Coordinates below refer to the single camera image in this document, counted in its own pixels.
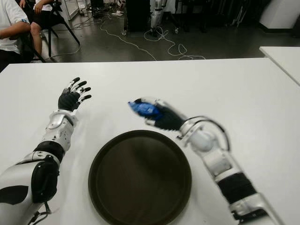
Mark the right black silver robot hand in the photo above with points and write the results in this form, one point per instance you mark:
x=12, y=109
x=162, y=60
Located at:
x=171, y=119

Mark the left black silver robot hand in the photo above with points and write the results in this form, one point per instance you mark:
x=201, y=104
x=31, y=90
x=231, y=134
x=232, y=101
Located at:
x=68, y=100

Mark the blue Oreo cookie packet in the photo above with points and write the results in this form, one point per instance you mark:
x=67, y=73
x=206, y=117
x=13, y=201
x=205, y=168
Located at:
x=145, y=108

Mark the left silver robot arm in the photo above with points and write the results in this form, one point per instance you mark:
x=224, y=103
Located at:
x=58, y=129

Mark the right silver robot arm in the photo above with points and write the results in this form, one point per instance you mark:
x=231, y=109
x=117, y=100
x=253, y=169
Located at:
x=204, y=138

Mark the round dark brown tray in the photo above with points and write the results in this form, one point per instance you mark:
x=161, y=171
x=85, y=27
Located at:
x=140, y=178

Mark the black folding chair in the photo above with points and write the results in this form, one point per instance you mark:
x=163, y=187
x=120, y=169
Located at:
x=55, y=17
x=27, y=47

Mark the seated person in black shorts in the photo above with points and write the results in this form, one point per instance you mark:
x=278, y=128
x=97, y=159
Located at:
x=36, y=35

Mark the black wheeled stand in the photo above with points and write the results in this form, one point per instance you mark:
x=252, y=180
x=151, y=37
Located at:
x=176, y=30

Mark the white cabinet panel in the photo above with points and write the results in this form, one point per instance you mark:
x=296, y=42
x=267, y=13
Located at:
x=71, y=9

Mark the seated person in white shirt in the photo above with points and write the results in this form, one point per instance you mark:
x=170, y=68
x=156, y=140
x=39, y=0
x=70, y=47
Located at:
x=9, y=23

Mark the white power strip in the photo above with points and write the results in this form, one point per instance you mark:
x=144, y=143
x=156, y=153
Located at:
x=117, y=13

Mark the silver humanoid robot legs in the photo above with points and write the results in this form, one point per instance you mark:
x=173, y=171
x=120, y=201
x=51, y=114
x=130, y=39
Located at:
x=155, y=18

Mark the black cabinet on casters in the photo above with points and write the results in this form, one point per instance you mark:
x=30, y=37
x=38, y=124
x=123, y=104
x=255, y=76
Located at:
x=138, y=16

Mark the metal folding rods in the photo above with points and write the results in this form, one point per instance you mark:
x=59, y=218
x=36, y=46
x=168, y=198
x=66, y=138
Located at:
x=239, y=18

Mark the white neighbouring table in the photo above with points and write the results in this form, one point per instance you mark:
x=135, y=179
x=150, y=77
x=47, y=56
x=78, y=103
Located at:
x=286, y=58

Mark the white curved pillar base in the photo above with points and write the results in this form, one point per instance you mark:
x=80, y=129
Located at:
x=279, y=14

